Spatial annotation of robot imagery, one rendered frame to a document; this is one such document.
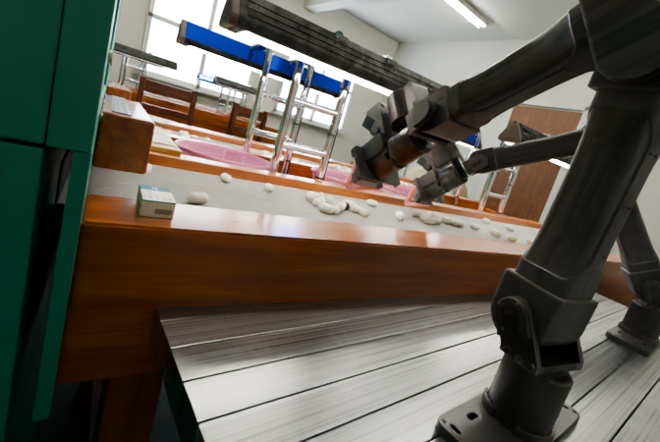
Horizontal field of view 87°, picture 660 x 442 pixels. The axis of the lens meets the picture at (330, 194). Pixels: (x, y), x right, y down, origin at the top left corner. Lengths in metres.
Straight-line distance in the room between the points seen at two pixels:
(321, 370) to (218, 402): 0.11
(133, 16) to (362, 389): 5.52
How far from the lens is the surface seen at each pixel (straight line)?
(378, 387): 0.43
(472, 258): 0.76
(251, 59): 1.30
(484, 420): 0.45
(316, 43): 0.77
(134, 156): 0.51
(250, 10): 0.73
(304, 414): 0.36
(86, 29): 0.34
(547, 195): 5.59
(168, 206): 0.44
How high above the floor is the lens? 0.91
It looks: 10 degrees down
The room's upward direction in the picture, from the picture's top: 16 degrees clockwise
